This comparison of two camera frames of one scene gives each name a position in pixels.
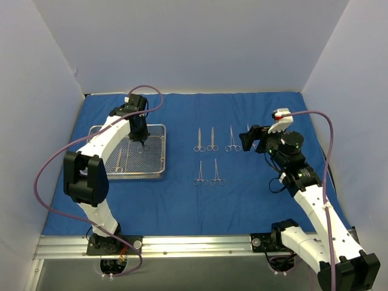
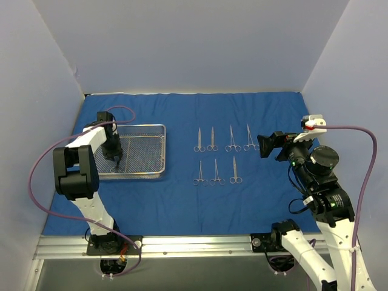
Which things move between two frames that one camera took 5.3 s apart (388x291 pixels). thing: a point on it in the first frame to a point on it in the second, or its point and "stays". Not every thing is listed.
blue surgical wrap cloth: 211,187 stays
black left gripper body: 138,134 to 112,152
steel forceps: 228,148 stays
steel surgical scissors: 197,148 stays
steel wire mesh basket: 128,159 stays
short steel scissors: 141,147 to 233,180
